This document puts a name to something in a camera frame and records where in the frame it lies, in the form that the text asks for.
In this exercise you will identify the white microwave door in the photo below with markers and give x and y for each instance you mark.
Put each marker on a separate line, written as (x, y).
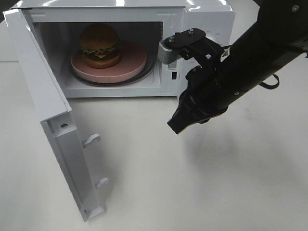
(54, 112)

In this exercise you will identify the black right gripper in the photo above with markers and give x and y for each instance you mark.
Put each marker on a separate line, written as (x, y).
(211, 85)

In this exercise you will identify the white microwave oven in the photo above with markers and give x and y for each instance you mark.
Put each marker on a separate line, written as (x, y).
(145, 22)

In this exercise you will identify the upper white microwave knob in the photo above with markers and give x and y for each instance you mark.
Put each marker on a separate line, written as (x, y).
(213, 38)

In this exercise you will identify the glass microwave turntable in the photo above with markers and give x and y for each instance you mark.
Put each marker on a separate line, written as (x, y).
(146, 72)

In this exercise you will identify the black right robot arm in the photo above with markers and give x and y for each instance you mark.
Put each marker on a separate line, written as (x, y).
(279, 35)

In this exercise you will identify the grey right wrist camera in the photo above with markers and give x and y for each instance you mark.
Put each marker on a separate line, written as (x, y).
(176, 46)

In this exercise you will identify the pink round plate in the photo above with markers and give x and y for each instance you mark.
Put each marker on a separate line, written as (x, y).
(130, 51)

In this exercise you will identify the burger with lettuce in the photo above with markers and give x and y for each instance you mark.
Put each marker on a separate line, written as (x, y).
(99, 45)

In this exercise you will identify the white warning label sticker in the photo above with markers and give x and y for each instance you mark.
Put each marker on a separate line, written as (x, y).
(173, 67)

